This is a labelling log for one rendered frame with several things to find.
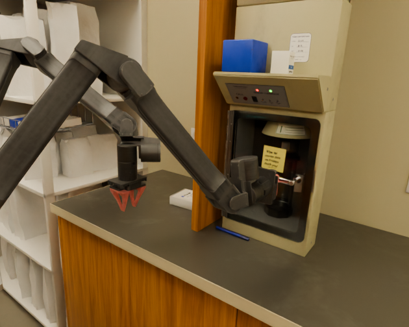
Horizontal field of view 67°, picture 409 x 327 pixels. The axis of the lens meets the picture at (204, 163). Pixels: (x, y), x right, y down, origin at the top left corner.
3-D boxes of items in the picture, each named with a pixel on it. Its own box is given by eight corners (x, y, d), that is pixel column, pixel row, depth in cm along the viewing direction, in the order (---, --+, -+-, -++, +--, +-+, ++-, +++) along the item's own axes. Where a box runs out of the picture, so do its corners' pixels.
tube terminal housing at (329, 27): (251, 207, 139) (269, 20, 118) (326, 230, 121) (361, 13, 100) (221, 227, 119) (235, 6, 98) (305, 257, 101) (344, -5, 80)
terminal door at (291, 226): (224, 216, 117) (231, 109, 106) (303, 243, 100) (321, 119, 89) (223, 217, 116) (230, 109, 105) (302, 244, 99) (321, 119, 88)
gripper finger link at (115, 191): (142, 209, 97) (142, 180, 94) (124, 216, 91) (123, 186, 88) (128, 203, 100) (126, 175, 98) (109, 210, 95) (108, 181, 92)
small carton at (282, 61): (275, 74, 91) (278, 52, 90) (293, 74, 89) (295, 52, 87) (269, 73, 87) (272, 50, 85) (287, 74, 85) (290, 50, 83)
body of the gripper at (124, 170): (147, 182, 96) (147, 159, 94) (121, 191, 88) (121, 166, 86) (133, 178, 100) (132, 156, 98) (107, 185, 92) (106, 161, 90)
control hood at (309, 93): (229, 102, 106) (231, 72, 103) (326, 112, 88) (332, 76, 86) (210, 104, 97) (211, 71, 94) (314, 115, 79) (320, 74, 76)
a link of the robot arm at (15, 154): (81, 34, 63) (89, 18, 55) (135, 78, 70) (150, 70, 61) (-68, 226, 54) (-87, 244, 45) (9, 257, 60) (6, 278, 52)
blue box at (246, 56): (237, 72, 101) (239, 43, 99) (265, 73, 96) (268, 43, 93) (221, 71, 93) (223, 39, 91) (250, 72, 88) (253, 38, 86)
